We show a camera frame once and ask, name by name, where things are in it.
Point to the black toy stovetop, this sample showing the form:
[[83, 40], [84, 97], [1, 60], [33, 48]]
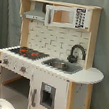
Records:
[[29, 53]]

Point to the white fridge cabinet door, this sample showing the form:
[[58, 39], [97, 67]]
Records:
[[48, 91]]

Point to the small metal toy pot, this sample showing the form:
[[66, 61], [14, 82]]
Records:
[[58, 65]]

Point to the left grey stove knob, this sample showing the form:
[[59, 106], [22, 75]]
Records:
[[5, 61]]

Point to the wooden toy kitchen playset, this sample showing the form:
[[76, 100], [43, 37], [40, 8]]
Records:
[[73, 45]]

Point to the grey stove knob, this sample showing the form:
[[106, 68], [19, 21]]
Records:
[[23, 69], [5, 61]]

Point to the grey toy sink basin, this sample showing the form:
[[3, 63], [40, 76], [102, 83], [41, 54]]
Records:
[[71, 68]]

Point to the grey toy range hood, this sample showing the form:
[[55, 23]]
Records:
[[37, 13]]

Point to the white toy microwave door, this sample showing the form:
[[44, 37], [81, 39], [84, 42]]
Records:
[[67, 17]]

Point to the right grey stove knob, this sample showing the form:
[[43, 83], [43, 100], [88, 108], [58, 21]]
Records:
[[23, 69]]

